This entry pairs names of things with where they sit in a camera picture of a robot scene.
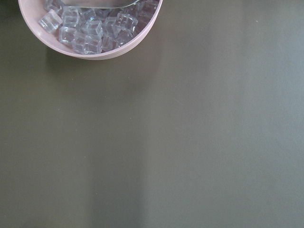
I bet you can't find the pink bowl with ice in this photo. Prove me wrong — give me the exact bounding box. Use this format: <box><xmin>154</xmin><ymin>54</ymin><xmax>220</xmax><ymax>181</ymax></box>
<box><xmin>18</xmin><ymin>0</ymin><xmax>163</xmax><ymax>60</ymax></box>

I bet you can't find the steel funnel scoop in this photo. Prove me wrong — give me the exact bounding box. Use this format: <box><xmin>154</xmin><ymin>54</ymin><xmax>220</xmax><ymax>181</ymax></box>
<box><xmin>62</xmin><ymin>0</ymin><xmax>139</xmax><ymax>9</ymax></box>

